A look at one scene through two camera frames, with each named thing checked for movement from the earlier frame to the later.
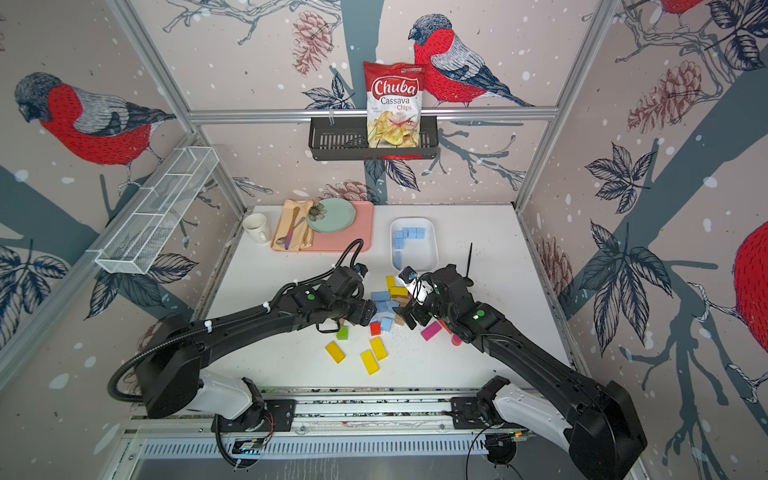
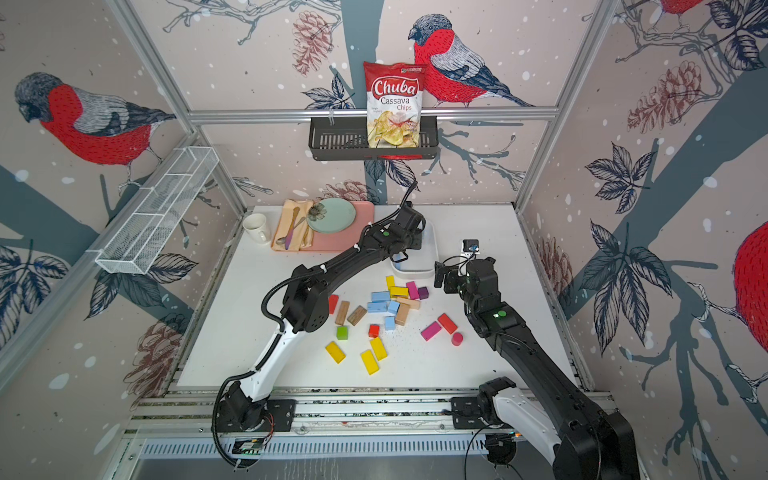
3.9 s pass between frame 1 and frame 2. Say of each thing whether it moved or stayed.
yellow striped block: stayed
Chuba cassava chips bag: stayed
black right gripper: moved
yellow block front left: stayed
